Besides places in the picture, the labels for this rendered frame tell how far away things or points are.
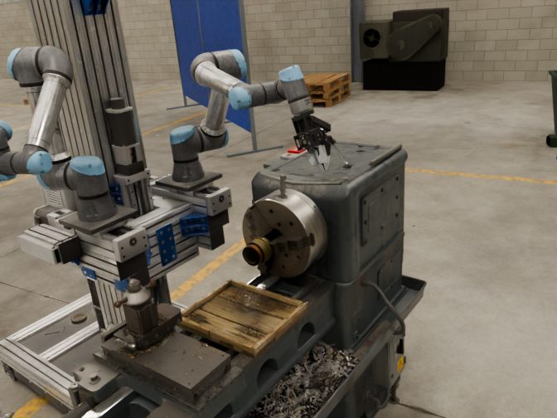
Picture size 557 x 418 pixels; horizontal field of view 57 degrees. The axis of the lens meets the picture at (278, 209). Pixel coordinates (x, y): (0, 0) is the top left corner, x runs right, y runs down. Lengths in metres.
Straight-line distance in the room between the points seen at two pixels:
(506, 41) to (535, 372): 9.22
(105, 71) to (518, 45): 10.09
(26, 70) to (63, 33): 0.26
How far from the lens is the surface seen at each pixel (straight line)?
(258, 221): 1.87
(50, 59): 2.01
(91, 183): 2.07
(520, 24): 11.65
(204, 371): 1.50
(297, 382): 2.04
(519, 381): 3.04
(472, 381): 2.98
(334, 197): 1.89
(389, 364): 2.51
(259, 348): 1.67
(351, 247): 1.96
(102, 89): 2.28
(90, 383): 1.67
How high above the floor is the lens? 1.90
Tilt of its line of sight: 22 degrees down
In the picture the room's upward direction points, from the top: 5 degrees counter-clockwise
